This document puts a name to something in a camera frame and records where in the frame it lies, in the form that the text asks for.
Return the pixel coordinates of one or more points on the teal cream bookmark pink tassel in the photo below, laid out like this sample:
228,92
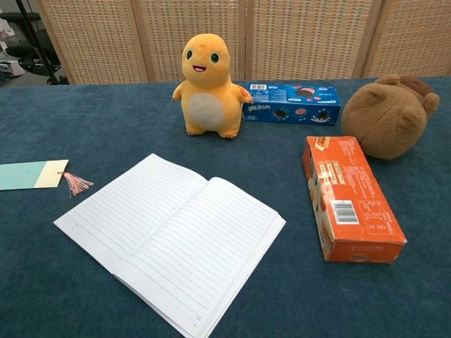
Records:
21,174

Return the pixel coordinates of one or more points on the open white lined notebook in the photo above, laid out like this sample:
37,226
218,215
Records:
176,229

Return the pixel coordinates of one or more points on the orange dinosaur plush toy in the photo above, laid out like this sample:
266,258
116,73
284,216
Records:
206,88

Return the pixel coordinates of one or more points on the blue cookie box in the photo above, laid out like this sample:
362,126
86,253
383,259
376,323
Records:
292,105

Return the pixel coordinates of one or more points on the orange cracker box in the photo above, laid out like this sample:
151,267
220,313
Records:
352,197

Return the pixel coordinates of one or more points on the brown capybara plush toy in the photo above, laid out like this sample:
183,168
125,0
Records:
387,119

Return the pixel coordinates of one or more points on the woven wooden folding screen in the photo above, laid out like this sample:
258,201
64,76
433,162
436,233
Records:
98,35

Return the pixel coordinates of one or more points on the dark blue table cloth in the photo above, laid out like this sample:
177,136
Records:
70,281

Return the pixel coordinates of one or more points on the black tripod stand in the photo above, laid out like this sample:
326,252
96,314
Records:
33,35

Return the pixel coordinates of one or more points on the black office chair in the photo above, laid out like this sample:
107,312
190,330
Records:
21,52

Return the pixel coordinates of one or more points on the white box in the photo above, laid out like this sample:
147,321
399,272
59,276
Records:
12,68

